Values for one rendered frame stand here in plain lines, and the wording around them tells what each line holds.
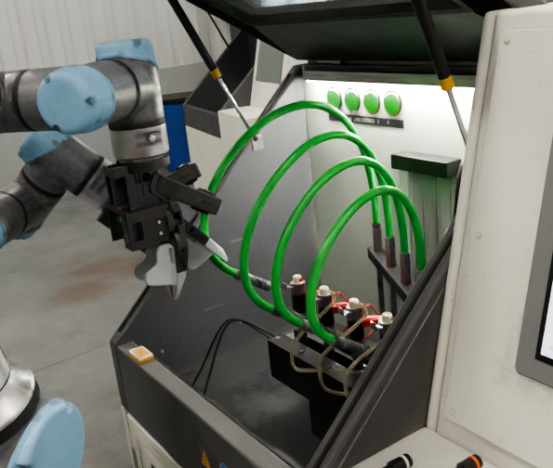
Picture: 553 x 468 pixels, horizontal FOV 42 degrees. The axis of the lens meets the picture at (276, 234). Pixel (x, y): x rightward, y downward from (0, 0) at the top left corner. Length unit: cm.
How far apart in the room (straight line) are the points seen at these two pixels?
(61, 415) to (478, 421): 57
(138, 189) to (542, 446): 61
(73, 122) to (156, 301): 76
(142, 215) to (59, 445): 35
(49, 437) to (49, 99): 37
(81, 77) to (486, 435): 69
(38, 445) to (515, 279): 60
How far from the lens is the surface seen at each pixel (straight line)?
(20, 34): 789
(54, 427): 71
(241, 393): 151
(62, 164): 113
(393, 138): 144
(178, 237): 98
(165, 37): 852
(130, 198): 97
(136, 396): 151
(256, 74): 457
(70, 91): 83
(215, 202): 103
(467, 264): 101
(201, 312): 160
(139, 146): 94
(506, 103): 98
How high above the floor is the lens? 159
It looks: 18 degrees down
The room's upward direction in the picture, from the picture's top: 6 degrees counter-clockwise
